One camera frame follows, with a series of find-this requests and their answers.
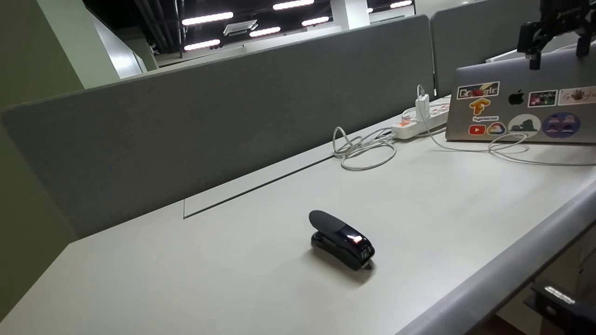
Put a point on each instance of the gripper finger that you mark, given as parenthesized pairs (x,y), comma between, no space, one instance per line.
(585,32)
(535,37)

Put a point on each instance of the silver laptop with stickers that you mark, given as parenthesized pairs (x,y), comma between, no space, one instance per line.
(507,74)

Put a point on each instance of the short grey desk partition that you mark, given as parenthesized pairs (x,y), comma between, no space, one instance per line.
(475,46)

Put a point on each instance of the white charger plug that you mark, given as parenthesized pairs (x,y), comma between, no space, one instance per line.
(422,107)

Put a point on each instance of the ceiling light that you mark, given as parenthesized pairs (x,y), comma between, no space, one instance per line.
(293,4)
(201,45)
(401,3)
(264,31)
(207,18)
(315,21)

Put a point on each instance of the white power strip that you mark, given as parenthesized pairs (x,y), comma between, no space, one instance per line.
(414,129)

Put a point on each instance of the black stapler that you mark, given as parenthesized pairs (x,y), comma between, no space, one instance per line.
(340,232)

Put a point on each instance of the long grey desk partition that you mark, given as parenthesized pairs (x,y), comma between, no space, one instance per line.
(233,116)

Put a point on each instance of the black metal bracket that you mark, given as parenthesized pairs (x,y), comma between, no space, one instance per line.
(565,309)

